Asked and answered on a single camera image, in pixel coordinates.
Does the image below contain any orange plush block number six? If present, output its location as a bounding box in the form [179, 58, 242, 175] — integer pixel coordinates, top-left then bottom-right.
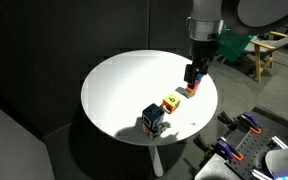
[160, 93, 181, 115]

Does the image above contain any grey round background table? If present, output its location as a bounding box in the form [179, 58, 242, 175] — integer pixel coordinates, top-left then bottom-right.
[236, 0, 288, 29]

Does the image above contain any plain orange plush block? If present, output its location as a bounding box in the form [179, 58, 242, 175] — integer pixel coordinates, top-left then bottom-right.
[186, 83, 200, 94]

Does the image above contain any black and white letter block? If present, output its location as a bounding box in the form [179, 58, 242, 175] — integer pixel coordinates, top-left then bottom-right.
[143, 122, 167, 140]

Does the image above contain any green cloth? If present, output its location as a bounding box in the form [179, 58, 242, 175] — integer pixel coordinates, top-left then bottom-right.
[216, 31, 254, 63]

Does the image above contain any silver aluminium extrusion bar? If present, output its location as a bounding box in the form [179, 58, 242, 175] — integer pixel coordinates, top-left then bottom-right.
[250, 168, 274, 180]
[271, 134, 288, 150]

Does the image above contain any grey plush block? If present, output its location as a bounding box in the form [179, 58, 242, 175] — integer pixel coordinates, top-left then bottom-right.
[184, 89, 197, 99]

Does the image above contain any purple clamp with orange tip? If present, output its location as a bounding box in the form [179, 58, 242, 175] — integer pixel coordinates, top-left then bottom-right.
[193, 134, 245, 163]
[217, 111, 263, 136]

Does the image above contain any wooden frame lounge chair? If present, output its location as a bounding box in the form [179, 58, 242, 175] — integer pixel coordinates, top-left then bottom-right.
[249, 26, 288, 84]

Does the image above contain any black perforated mounting board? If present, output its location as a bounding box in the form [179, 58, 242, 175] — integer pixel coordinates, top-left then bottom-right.
[194, 105, 288, 180]

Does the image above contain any white table pedestal base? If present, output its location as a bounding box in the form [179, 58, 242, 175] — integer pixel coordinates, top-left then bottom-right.
[148, 144, 165, 178]

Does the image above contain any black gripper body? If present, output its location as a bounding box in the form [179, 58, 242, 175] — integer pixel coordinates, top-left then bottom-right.
[188, 37, 219, 76]

